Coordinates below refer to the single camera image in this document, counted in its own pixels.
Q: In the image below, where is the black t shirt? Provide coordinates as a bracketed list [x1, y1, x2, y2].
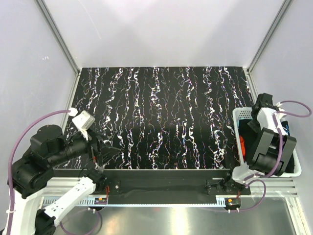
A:
[239, 119, 296, 176]

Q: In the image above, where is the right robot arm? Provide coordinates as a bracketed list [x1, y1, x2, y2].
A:
[221, 93, 296, 194]

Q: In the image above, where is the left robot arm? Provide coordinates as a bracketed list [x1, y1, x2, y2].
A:
[1, 125, 120, 235]

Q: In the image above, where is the left connector board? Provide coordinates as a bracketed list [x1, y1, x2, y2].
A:
[94, 197, 108, 205]

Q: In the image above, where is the connector board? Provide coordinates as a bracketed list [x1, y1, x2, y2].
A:
[226, 198, 241, 207]
[94, 197, 108, 205]

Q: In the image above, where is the black marbled table mat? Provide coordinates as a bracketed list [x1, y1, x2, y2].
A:
[72, 66, 252, 169]

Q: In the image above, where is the orange t shirt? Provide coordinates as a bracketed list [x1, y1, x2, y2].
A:
[239, 136, 246, 161]

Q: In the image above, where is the right connector board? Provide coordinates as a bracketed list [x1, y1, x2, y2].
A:
[226, 198, 241, 207]

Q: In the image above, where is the white plastic laundry basket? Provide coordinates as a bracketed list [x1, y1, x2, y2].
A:
[233, 107, 302, 179]

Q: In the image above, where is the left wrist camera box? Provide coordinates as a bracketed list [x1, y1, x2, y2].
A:
[72, 111, 95, 141]

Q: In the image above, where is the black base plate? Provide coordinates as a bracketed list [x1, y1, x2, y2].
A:
[77, 168, 251, 204]

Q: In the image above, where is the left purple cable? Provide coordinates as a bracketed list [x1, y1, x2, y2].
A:
[5, 109, 78, 235]

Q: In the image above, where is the purple cable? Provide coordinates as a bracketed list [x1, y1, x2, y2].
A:
[224, 100, 311, 212]
[5, 109, 78, 235]

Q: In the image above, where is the white slotted cable duct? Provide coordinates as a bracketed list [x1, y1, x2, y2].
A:
[43, 196, 227, 208]

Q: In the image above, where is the left aluminium frame post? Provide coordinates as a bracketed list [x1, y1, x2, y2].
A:
[34, 0, 80, 75]

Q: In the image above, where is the aluminium frame post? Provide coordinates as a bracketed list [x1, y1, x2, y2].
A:
[34, 0, 80, 75]
[246, 0, 293, 74]

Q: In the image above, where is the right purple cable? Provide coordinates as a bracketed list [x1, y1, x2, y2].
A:
[224, 100, 311, 212]

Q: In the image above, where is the right aluminium frame post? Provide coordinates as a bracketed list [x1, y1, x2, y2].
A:
[246, 0, 293, 74]

